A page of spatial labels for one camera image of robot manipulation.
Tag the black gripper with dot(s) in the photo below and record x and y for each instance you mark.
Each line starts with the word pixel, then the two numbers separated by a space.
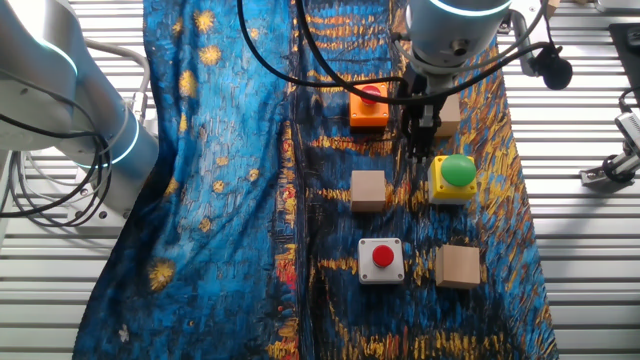
pixel 412 90

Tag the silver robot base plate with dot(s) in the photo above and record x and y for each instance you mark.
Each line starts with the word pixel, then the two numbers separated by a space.
pixel 95 212

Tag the starry night painted cloth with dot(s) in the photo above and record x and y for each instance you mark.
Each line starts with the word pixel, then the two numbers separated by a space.
pixel 225 200

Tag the orange box red button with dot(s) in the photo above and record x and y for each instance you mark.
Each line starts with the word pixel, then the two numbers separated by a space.
pixel 367 116

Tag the black electronic device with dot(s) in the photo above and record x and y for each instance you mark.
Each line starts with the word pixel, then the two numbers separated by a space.
pixel 627 65

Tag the grey box red button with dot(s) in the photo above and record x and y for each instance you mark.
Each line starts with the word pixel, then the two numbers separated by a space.
pixel 382 256

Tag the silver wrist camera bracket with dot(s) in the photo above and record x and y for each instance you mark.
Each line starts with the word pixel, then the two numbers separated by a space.
pixel 522 40

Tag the yellow box green button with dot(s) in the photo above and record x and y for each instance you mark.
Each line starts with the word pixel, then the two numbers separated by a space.
pixel 457 170

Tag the aluminium camera mount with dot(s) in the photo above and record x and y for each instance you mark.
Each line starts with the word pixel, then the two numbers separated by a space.
pixel 595 175

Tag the light wooden cube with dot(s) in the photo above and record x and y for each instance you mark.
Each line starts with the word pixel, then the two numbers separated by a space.
pixel 451 117
pixel 457 267
pixel 367 190

